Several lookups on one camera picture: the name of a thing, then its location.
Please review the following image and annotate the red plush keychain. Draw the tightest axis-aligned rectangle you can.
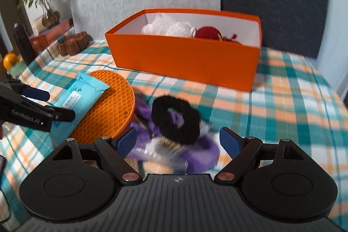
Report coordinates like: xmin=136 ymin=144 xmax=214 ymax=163
xmin=194 ymin=26 xmax=242 ymax=43

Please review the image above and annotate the purple fuzzy cloth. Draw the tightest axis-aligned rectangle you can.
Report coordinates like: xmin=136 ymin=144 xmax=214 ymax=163
xmin=128 ymin=97 xmax=220 ymax=174

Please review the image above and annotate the white plush dog toy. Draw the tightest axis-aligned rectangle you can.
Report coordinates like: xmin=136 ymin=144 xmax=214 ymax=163
xmin=141 ymin=13 xmax=197 ymax=38

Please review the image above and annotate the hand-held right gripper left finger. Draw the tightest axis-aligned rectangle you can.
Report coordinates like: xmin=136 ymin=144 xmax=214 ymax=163
xmin=52 ymin=127 xmax=143 ymax=186

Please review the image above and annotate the reddish brown tray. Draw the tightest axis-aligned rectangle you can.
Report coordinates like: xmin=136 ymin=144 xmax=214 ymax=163
xmin=29 ymin=17 xmax=74 ymax=54

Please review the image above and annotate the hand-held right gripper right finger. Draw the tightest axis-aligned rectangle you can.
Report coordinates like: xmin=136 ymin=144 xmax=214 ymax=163
xmin=215 ymin=127 xmax=305 ymax=184

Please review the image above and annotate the clear plastic packet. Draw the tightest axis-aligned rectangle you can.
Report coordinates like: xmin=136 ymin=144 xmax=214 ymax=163
xmin=130 ymin=138 xmax=189 ymax=174

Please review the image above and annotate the orange cardboard box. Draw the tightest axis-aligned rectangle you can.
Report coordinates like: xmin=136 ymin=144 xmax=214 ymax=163
xmin=105 ymin=8 xmax=263 ymax=92

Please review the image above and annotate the black bottle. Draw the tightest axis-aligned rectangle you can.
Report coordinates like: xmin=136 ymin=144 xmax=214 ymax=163
xmin=13 ymin=23 xmax=37 ymax=65

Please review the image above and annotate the plaid tablecloth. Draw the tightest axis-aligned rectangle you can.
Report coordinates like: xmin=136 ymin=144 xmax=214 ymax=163
xmin=0 ymin=27 xmax=348 ymax=232

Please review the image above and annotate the black fuzzy scrunchie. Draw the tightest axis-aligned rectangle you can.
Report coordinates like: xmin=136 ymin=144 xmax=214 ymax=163
xmin=151 ymin=95 xmax=202 ymax=145

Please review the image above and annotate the orange silicone honeycomb mat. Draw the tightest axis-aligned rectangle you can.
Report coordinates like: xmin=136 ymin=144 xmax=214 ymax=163
xmin=70 ymin=70 xmax=136 ymax=144

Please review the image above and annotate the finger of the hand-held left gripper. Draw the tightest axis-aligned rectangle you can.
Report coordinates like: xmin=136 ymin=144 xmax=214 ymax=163
xmin=35 ymin=105 xmax=76 ymax=122
xmin=0 ymin=78 xmax=51 ymax=102

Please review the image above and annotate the pale green dish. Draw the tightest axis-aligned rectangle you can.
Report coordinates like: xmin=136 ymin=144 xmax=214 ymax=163
xmin=7 ymin=62 xmax=28 ymax=79

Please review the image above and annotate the orange fruit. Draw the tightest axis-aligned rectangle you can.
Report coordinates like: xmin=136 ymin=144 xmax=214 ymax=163
xmin=3 ymin=53 xmax=19 ymax=70

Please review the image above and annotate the light blue packet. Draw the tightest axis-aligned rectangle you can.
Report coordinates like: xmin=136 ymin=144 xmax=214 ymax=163
xmin=50 ymin=72 xmax=110 ymax=147

